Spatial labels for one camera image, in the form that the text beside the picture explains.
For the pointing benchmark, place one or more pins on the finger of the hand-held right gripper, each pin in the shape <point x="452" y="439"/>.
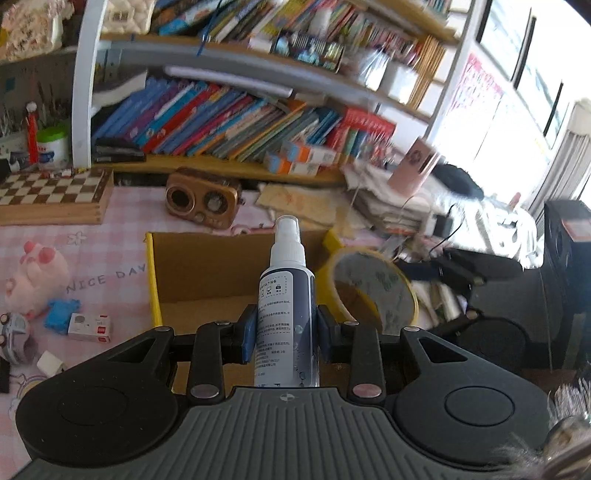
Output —
<point x="457" y="323"/>
<point x="425" y="273"/>

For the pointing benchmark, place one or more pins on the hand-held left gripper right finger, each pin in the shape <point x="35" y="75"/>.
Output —
<point x="324" y="334"/>

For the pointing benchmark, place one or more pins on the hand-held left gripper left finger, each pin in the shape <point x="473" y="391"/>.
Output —
<point x="248" y="334"/>

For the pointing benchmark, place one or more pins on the yellow tape roll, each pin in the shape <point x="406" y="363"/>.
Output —
<point x="327" y="286"/>

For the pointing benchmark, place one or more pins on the white spray bottle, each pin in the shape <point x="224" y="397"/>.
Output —
<point x="286" y="300"/>

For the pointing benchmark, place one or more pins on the yellow cardboard box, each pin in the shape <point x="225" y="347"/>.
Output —
<point x="207" y="267"/>

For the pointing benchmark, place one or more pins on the small white red-label box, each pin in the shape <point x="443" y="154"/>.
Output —
<point x="90" y="328"/>

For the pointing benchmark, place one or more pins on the pink plush pig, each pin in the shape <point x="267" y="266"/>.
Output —
<point x="37" y="277"/>

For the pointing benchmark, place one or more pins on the pink checked desktop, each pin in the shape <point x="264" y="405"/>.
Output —
<point x="115" y="258"/>

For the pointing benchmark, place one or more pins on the black floor speaker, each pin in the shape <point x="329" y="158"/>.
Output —
<point x="570" y="286"/>

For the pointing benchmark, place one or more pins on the stack of papers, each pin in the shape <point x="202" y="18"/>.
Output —
<point x="369" y="203"/>

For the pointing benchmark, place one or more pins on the black cloth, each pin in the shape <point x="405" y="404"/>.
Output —
<point x="458" y="181"/>

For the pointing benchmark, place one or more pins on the pink cup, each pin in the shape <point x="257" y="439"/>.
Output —
<point x="411" y="166"/>

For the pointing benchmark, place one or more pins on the grey fur trim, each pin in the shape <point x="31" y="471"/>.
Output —
<point x="545" y="443"/>

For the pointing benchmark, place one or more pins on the wooden retro speaker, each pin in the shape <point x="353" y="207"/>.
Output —
<point x="203" y="194"/>

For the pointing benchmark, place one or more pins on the orange and white box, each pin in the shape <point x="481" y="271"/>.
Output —
<point x="309" y="151"/>
<point x="288" y="166"/>

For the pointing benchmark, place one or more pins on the blue plush toy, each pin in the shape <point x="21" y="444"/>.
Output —
<point x="60" y="314"/>

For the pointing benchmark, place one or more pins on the white radiator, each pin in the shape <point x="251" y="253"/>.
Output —
<point x="572" y="152"/>

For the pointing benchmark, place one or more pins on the small white eraser block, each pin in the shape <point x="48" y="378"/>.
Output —
<point x="50" y="362"/>

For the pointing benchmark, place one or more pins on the row of colourful books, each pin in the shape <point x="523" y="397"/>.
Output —
<point x="221" y="120"/>

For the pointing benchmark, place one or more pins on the stack of black notebooks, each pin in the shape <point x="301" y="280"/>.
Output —
<point x="117" y="150"/>

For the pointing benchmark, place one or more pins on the small toy car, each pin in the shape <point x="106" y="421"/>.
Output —
<point x="14" y="339"/>

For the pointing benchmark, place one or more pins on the wooden chessboard box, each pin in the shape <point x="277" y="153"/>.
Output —
<point x="55" y="190"/>

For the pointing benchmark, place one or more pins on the row of thin picture books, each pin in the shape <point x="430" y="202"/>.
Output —
<point x="323" y="27"/>

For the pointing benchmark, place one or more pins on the white jar green lid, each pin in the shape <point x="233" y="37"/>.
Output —
<point x="53" y="147"/>

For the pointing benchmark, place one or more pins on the red tassel ornament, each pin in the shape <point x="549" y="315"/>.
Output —
<point x="32" y="136"/>

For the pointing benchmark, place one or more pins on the white wooden bookshelf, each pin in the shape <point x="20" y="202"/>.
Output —
<point x="85" y="69"/>

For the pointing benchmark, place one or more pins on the white quilted handbag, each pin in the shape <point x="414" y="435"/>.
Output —
<point x="127" y="14"/>

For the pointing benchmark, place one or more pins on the floral cloth bag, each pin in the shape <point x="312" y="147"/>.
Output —
<point x="27" y="27"/>

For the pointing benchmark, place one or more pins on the pink wall poster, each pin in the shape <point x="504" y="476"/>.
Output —
<point x="475" y="97"/>

